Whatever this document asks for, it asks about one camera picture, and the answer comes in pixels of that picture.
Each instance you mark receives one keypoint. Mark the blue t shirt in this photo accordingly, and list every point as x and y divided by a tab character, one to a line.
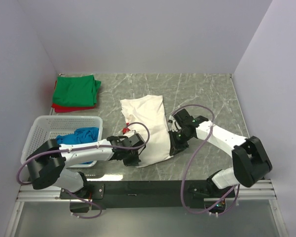
80	136

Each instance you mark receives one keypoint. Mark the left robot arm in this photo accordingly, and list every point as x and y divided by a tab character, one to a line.
49	164

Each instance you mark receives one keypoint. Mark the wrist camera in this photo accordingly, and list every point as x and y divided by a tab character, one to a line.
126	129
173	124

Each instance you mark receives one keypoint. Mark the red folded t shirt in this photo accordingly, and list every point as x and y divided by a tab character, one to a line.
69	109

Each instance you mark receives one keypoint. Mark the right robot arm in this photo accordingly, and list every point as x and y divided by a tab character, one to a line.
250	162

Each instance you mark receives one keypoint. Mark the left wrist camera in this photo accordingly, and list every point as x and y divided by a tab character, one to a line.
126	129

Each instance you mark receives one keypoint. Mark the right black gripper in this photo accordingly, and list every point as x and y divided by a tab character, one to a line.
175	147

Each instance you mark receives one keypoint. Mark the white t shirt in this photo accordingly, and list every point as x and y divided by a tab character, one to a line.
149	111

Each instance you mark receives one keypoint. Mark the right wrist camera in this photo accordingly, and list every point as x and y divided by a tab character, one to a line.
173	124

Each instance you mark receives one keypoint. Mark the white plastic basket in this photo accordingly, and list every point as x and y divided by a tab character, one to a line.
49	127

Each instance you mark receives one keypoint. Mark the green folded t shirt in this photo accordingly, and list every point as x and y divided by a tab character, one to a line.
76	91

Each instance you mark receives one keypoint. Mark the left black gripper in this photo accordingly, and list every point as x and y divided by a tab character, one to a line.
132	161

